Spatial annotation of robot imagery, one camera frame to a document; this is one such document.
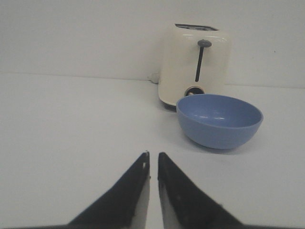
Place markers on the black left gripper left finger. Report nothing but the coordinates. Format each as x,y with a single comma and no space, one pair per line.
125,203

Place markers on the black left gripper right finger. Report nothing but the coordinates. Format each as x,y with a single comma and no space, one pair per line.
183,203

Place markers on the blue plastic bowl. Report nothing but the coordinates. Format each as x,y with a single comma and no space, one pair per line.
218,121

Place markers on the cream white toaster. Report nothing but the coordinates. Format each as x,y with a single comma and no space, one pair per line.
195,61

